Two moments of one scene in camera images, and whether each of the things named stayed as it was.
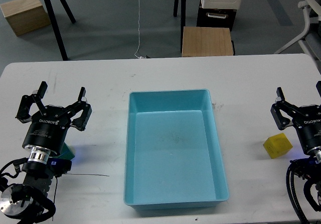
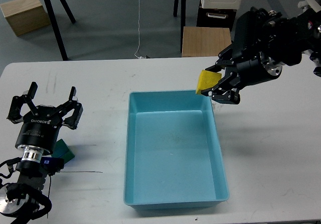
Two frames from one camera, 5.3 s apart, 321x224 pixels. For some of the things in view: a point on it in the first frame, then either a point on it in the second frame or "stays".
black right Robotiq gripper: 308,127 to 252,67
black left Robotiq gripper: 49,125 to 41,124
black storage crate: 223,18 stays
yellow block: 277,145 to 207,80
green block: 68,154 stays
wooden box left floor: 25,14 stays
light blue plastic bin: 174,158 stays
